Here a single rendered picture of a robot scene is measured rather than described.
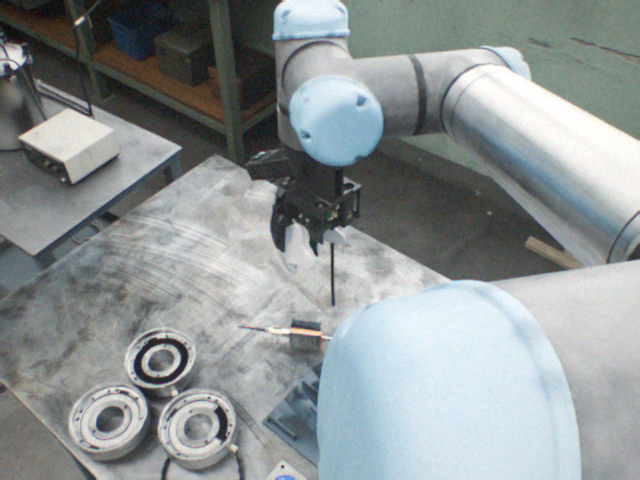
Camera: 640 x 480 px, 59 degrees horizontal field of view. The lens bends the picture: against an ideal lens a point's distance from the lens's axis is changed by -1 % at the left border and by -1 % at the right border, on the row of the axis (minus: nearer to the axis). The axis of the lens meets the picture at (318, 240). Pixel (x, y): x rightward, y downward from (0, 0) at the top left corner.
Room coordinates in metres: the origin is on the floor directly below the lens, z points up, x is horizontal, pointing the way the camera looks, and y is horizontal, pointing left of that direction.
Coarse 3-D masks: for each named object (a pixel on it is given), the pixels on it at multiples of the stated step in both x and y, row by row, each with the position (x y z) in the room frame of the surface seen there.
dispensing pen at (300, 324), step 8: (296, 320) 0.53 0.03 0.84; (248, 328) 0.53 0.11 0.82; (256, 328) 0.53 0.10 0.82; (264, 328) 0.53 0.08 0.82; (272, 328) 0.53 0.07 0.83; (280, 328) 0.53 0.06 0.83; (288, 328) 0.53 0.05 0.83; (304, 328) 0.52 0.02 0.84; (312, 328) 0.52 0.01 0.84; (320, 328) 0.52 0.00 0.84; (288, 336) 0.52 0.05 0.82; (328, 336) 0.51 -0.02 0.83
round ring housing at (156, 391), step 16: (144, 336) 0.50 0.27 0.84; (160, 336) 0.51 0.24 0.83; (176, 336) 0.51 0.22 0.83; (128, 352) 0.47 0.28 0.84; (160, 352) 0.49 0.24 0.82; (176, 352) 0.48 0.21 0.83; (192, 352) 0.48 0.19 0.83; (128, 368) 0.45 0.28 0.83; (144, 368) 0.45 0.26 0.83; (192, 368) 0.45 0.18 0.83; (144, 384) 0.42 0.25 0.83; (176, 384) 0.42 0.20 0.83
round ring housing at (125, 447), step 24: (120, 384) 0.42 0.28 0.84; (96, 408) 0.39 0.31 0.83; (120, 408) 0.39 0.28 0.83; (144, 408) 0.38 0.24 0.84; (72, 432) 0.35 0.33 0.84; (96, 432) 0.35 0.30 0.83; (120, 432) 0.35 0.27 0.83; (144, 432) 0.36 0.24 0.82; (96, 456) 0.32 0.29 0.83; (120, 456) 0.33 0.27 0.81
